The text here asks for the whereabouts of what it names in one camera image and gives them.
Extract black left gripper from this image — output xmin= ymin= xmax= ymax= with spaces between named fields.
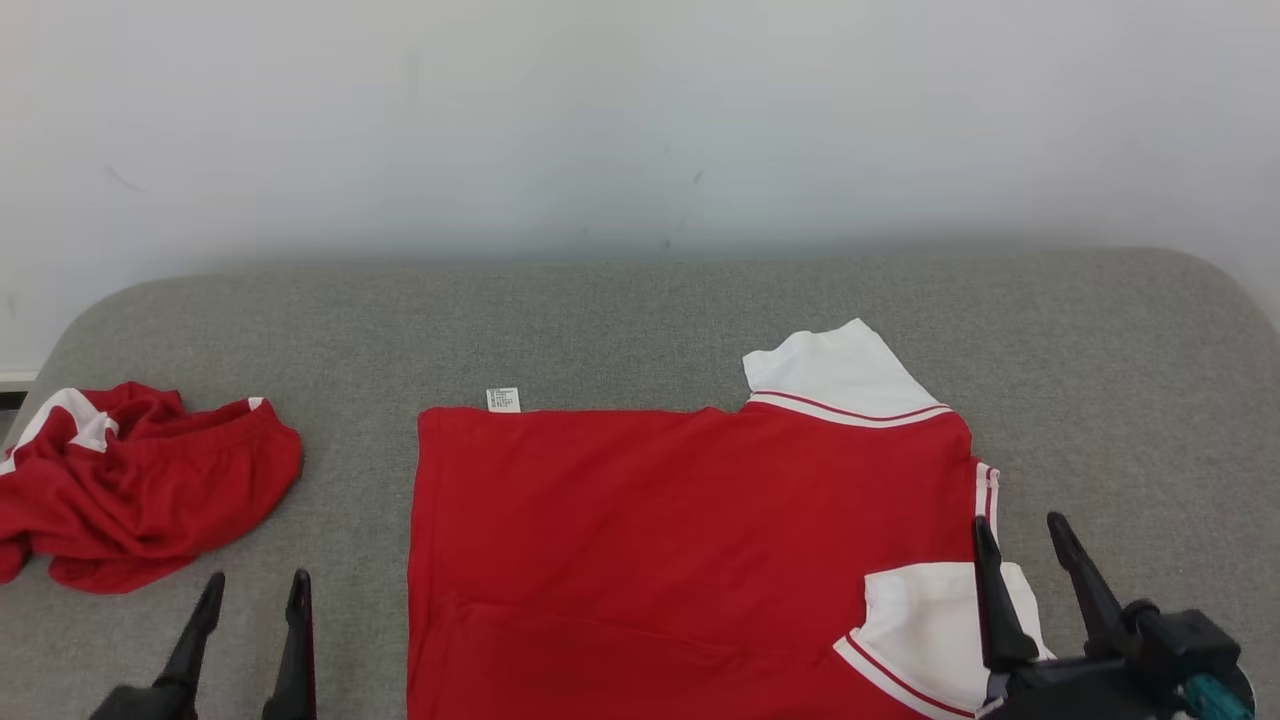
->
xmin=88 ymin=569 xmax=317 ymax=720

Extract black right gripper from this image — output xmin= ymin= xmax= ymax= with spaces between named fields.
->
xmin=973 ymin=512 xmax=1246 ymax=720

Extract plain red garment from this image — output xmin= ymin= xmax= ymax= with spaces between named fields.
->
xmin=0 ymin=381 xmax=303 ymax=595

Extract red white-sleeved lettered T-shirt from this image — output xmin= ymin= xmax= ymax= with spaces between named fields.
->
xmin=405 ymin=318 xmax=1056 ymax=720

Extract teal cable plug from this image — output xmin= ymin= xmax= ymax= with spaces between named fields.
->
xmin=1185 ymin=674 xmax=1253 ymax=720

